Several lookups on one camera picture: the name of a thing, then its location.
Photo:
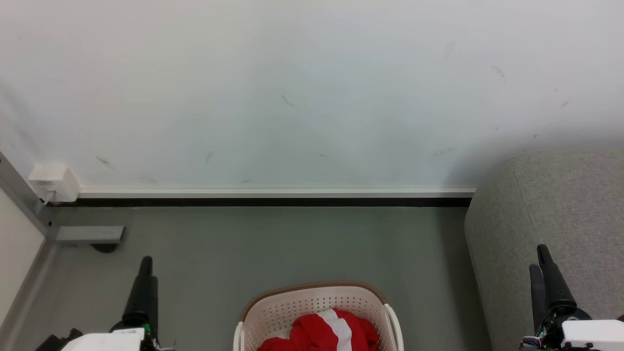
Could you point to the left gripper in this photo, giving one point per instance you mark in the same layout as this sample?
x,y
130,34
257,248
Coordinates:
x,y
146,334

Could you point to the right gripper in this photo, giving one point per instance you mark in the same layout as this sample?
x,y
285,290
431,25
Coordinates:
x,y
551,326

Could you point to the red and white garment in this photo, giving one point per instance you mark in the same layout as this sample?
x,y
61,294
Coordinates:
x,y
312,334

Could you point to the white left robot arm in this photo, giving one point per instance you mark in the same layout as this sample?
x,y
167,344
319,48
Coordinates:
x,y
105,341

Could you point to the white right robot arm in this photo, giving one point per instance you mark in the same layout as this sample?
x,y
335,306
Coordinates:
x,y
594,334

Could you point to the white perforated laundry basket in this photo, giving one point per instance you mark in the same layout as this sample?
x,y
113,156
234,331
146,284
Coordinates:
x,y
292,304

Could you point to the black round foot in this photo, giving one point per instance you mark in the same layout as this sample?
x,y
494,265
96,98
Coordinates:
x,y
104,247

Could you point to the grey metal foot bar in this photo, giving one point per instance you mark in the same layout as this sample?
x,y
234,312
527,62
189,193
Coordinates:
x,y
87,234

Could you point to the grey fabric sofa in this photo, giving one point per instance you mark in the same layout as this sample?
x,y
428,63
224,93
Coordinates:
x,y
560,204

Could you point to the white partition panel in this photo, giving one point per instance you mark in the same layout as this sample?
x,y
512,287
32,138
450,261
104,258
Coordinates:
x,y
17,243

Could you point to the white and black baseboard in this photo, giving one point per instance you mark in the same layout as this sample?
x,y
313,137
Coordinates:
x,y
273,193

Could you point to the white wall outlet box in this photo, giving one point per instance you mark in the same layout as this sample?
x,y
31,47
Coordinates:
x,y
54,178

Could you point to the grey metal partition frame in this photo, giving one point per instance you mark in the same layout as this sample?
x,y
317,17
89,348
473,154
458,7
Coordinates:
x,y
22,195

